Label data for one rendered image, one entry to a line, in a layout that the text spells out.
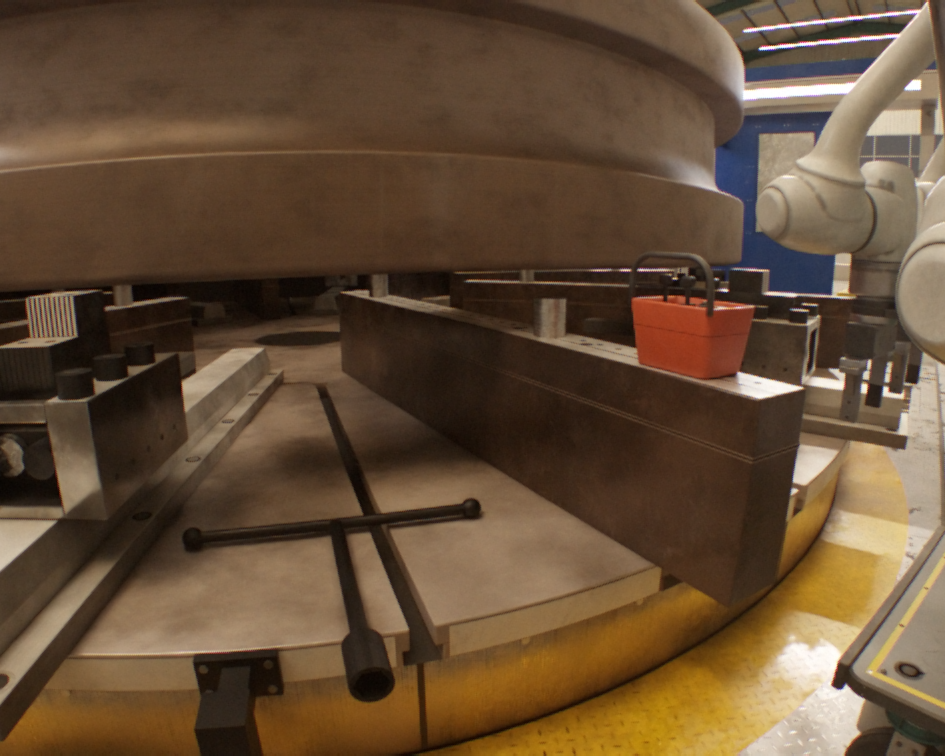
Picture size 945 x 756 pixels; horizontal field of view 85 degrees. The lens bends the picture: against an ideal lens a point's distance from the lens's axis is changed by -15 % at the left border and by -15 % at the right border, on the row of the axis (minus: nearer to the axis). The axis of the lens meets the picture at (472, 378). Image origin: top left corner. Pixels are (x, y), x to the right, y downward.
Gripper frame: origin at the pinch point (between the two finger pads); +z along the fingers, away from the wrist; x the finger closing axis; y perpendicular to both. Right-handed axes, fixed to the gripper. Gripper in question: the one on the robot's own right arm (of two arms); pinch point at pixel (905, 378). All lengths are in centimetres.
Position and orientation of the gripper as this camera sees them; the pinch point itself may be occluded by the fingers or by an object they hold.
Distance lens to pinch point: 136.3
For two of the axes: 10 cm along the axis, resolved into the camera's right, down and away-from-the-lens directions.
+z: 0.0, 9.7, 2.3
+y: 6.1, 1.8, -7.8
